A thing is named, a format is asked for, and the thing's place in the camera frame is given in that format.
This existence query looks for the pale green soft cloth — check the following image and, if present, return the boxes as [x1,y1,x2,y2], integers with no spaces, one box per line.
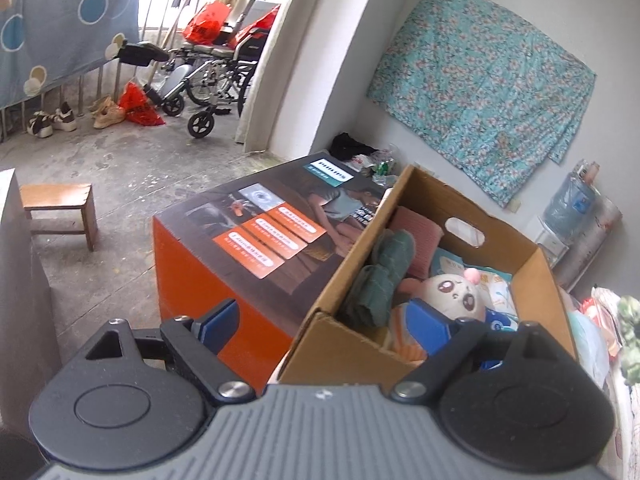
[569,309,612,388]

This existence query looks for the small wooden stool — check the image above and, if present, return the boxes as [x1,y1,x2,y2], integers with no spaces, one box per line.
[20,183,99,253]

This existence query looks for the teal floral wall cloth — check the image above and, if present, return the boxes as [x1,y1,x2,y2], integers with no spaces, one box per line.
[366,0,599,209]

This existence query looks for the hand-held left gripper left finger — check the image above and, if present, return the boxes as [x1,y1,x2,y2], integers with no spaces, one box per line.
[85,299,253,407]

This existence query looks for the black bag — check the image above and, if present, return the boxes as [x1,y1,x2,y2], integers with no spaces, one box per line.
[328,132,379,162]

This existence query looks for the grey panel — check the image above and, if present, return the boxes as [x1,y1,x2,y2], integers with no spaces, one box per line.
[0,169,67,436]

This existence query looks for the green plush toy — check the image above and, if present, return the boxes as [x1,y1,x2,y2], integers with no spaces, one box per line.
[617,296,640,382]

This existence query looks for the clear water jug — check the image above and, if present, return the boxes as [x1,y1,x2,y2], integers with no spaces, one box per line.
[536,159,602,262]

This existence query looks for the black and white sneakers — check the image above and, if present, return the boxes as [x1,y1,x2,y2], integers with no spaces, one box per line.
[26,101,79,137]

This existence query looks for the tan shoes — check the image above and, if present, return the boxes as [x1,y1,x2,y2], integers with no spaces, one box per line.
[89,95,127,130]

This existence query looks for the pink and white plush toy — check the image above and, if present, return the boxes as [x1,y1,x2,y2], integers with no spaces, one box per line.
[386,266,494,365]

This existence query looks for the orange printed carton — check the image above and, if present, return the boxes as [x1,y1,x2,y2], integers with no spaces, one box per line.
[152,152,402,395]

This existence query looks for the dark green folded cloth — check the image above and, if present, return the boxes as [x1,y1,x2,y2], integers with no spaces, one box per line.
[339,229,417,329]

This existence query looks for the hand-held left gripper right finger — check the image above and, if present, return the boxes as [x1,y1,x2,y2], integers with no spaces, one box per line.
[392,300,551,403]

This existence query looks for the blue bandage box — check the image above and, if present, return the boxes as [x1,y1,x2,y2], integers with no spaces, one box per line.
[430,247,468,281]

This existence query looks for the pink knitted towel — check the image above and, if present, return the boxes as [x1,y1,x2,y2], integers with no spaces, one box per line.
[387,205,444,279]

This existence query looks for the pile of clear plastic bags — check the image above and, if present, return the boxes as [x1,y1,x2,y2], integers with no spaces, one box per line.
[350,144,402,182]

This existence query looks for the crumpled red plastic bag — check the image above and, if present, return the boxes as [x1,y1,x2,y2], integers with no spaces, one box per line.
[118,81,167,127]

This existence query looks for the folding wheelchair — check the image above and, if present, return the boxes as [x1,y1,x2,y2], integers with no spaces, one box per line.
[144,0,285,139]

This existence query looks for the blue quilt with circles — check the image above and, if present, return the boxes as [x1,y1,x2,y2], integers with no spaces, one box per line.
[0,0,147,112]

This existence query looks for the plaid floral bed sheet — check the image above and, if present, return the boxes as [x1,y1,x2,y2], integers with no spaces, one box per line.
[590,285,640,480]

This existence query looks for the brown cardboard box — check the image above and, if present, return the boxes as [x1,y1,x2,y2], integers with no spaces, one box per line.
[277,165,579,397]

